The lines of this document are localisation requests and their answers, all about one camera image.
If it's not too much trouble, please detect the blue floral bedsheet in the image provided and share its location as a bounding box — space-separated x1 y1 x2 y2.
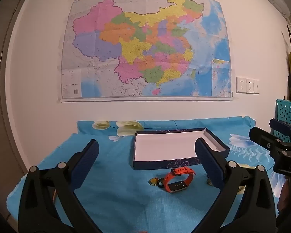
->
7 119 289 233

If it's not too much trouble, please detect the grey door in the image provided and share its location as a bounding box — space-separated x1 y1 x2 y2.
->
0 0 32 224

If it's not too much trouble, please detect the orange smart watch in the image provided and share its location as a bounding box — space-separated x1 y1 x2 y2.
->
164 167 197 194

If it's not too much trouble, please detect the colourful wall map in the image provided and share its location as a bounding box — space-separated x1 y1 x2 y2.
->
57 0 236 102

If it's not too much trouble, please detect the dark blue shallow box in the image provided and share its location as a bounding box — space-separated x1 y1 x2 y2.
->
132 127 231 170

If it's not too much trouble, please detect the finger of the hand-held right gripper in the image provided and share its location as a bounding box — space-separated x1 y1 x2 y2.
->
249 126 291 156
269 118 291 141

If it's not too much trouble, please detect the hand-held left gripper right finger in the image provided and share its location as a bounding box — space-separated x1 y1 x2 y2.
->
195 137 277 233

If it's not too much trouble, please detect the teal perforated basket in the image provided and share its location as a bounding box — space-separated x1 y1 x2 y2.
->
273 99 291 143

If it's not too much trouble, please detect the person's right hand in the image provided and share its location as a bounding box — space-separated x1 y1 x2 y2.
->
278 178 291 214

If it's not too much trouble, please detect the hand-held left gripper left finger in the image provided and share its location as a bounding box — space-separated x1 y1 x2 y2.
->
19 139 105 233

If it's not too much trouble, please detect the green glass pendant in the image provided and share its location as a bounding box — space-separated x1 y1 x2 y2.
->
148 178 165 189

